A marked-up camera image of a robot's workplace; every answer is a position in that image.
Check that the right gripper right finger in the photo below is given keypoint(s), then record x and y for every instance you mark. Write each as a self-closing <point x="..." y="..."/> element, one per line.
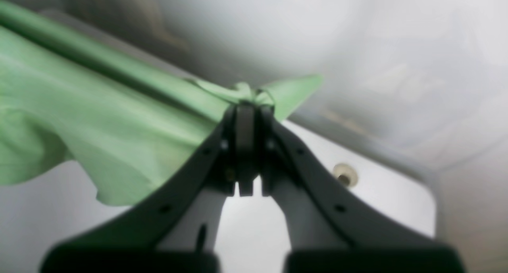
<point x="330" y="229"/>

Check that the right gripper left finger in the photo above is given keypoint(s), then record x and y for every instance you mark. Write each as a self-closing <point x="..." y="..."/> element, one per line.
<point x="174" y="230"/>

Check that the green T-shirt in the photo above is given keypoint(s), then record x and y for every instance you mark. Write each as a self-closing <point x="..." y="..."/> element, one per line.
<point x="131" y="125"/>

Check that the right table grommet hole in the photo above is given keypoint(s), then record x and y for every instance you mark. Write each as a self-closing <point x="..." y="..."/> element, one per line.
<point x="346" y="175"/>

